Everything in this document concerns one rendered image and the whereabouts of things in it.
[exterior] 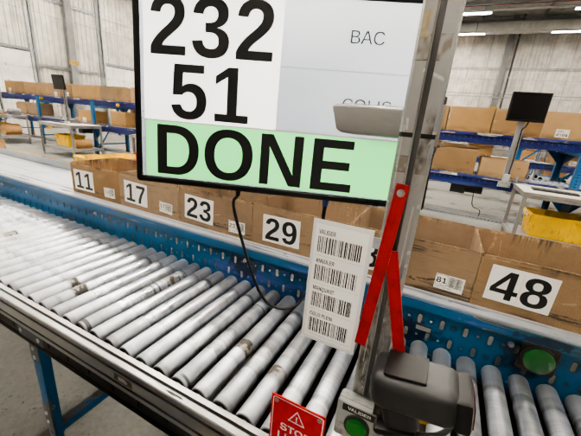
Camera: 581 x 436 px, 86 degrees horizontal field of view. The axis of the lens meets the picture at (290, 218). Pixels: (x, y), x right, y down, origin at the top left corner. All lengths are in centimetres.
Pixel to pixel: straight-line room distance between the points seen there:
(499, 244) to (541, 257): 13
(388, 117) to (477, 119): 505
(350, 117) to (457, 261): 68
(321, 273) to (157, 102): 38
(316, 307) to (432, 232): 91
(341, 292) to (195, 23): 46
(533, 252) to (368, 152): 96
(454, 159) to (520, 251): 399
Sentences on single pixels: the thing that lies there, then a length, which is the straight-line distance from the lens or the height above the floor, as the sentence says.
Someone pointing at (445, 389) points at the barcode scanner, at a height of 109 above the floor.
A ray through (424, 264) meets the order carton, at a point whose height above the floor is 97.
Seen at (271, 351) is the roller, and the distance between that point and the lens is 96.
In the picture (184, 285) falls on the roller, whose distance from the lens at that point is 127.
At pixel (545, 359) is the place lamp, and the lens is 112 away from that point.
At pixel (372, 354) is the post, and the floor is 105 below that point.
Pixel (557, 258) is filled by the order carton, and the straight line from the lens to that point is 140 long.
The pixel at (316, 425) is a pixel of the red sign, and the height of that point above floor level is 89.
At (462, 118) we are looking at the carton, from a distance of 552.
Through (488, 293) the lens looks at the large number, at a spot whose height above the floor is 93.
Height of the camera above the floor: 138
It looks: 18 degrees down
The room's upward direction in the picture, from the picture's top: 5 degrees clockwise
